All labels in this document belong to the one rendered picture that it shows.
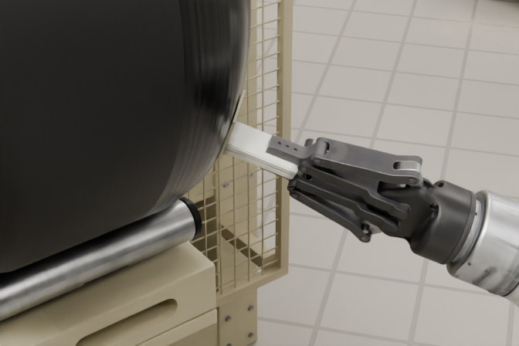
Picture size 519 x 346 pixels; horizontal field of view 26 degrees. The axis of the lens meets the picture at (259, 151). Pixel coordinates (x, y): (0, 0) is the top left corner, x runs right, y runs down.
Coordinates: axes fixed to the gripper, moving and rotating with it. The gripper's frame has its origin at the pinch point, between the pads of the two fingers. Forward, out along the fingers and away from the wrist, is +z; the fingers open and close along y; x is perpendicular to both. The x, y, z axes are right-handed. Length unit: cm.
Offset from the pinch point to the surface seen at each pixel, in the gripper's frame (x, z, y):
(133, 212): -9.4, 9.1, 3.3
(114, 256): -8.1, 9.0, 14.4
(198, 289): -5.6, -0.3, 18.8
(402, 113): 144, -54, 151
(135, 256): -6.8, 7.1, 15.2
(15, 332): -17.4, 15.1, 18.3
